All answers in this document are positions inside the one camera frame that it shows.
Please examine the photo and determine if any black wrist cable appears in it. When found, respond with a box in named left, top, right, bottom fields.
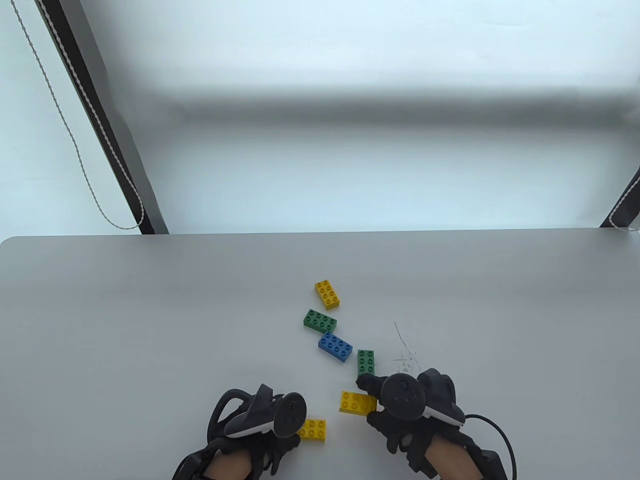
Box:
left=465, top=414, right=516, bottom=480

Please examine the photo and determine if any person's left forearm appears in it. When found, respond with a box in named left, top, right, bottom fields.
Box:
left=204, top=440, right=254, bottom=480

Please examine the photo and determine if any black wrist sensor band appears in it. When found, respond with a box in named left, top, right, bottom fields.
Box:
left=172, top=446, right=221, bottom=480
left=472, top=450, right=507, bottom=480

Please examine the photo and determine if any person's right hand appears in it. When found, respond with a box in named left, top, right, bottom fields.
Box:
left=355, top=372, right=479, bottom=473

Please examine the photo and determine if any black left wrist sensor band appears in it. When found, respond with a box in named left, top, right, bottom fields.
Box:
left=172, top=446, right=221, bottom=480

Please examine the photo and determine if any blue lego brick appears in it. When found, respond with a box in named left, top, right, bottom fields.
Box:
left=318, top=331, right=354, bottom=364

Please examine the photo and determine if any yellow lego brick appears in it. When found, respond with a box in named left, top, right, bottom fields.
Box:
left=339, top=390, right=379, bottom=416
left=296, top=419, right=328, bottom=444
left=314, top=280, right=342, bottom=311

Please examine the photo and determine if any black right wrist sensor band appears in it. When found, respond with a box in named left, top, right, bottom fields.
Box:
left=472, top=450, right=507, bottom=480

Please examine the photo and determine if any grey beaded cord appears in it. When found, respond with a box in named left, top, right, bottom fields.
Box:
left=10, top=0, right=147, bottom=231
left=605, top=175, right=640, bottom=232

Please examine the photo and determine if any person's left hand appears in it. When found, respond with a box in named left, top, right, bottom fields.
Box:
left=204, top=395, right=307, bottom=476

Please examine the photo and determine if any dark grey controller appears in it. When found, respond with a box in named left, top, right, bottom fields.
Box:
left=377, top=369, right=468, bottom=427
left=207, top=384, right=307, bottom=440

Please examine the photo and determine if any black frame pole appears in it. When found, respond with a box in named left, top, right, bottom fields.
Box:
left=600, top=167, right=640, bottom=230
left=35, top=0, right=170, bottom=236

